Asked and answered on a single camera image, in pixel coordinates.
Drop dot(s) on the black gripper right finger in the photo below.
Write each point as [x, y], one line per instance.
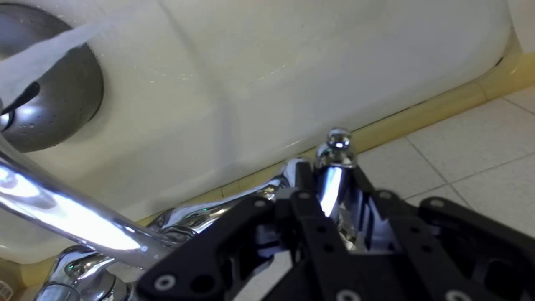
[445, 251]

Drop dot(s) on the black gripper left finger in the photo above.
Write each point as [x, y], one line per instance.
[256, 245]

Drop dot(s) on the chrome tap body with spout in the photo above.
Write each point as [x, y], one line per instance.
[55, 208]

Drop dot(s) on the white ceramic sink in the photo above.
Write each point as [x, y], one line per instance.
[251, 84]

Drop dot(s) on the silver metal bowl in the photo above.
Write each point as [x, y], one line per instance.
[75, 94]

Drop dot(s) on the running water stream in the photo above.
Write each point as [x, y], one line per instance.
[33, 59]

